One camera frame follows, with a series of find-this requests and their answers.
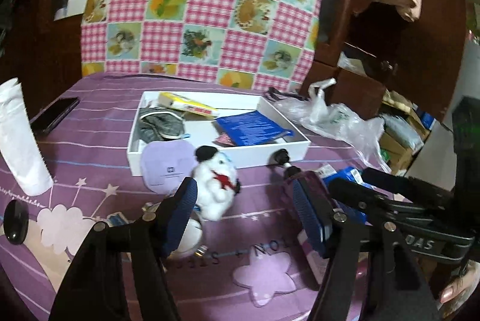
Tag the white plush dog toy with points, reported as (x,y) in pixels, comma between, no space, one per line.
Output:
(217,182)

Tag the grey plaid fabric pouch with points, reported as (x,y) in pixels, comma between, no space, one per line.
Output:
(160,124)

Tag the clear plastic bag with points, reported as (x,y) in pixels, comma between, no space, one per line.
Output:
(336,121)

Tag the yellow tissue pack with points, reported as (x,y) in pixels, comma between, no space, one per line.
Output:
(180,103)

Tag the black hair band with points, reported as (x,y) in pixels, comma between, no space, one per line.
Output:
(275,95)

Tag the white paper roll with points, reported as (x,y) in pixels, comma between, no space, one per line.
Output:
(19,148)

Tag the dark wooden cabinet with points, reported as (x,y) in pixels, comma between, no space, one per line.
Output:
(379,51)

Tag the person's right hand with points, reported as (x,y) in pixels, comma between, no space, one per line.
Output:
(456,294)

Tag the black oval mouse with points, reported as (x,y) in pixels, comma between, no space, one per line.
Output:
(16,222)

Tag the lilac soft pouch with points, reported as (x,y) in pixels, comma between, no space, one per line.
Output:
(165,164)

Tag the round silver tin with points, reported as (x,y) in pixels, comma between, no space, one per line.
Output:
(175,232)

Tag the blue plastic pouch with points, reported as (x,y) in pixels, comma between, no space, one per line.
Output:
(252,129)

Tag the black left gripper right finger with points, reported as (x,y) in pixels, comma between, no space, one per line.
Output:
(396,287)

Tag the purple pump bottle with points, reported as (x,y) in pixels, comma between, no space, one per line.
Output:
(315,232)

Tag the pink checkered patchwork cloth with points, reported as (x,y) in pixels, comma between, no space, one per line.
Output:
(245,44)

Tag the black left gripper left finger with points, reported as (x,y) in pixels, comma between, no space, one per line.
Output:
(150,249)

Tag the black smartphone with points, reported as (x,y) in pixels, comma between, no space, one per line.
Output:
(49,119)

